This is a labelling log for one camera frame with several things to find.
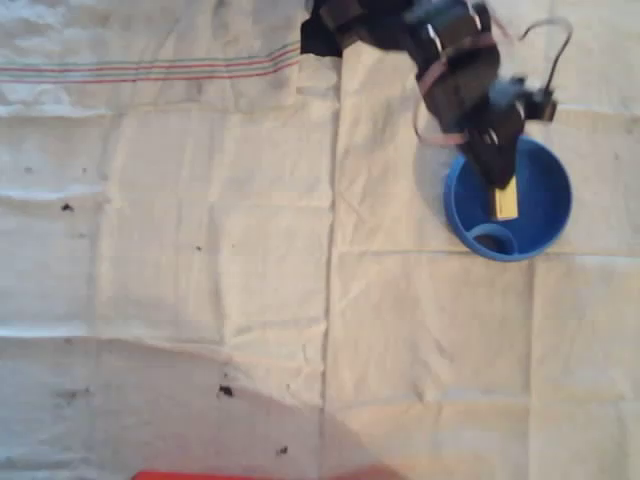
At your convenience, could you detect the yellow rectangular block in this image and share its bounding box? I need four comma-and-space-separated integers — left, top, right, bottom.
493, 177, 519, 222

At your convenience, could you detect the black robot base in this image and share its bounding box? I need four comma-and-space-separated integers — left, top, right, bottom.
299, 9, 347, 57

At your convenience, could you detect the blue plastic cup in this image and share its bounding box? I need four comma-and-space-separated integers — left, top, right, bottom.
442, 135, 574, 263

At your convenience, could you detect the white striped cloth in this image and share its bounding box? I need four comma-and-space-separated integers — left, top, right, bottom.
0, 0, 640, 480

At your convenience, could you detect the red flat object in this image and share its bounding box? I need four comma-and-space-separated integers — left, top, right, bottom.
131, 467, 401, 480

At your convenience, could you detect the thin black cable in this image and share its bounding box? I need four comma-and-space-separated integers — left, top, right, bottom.
519, 17, 574, 92

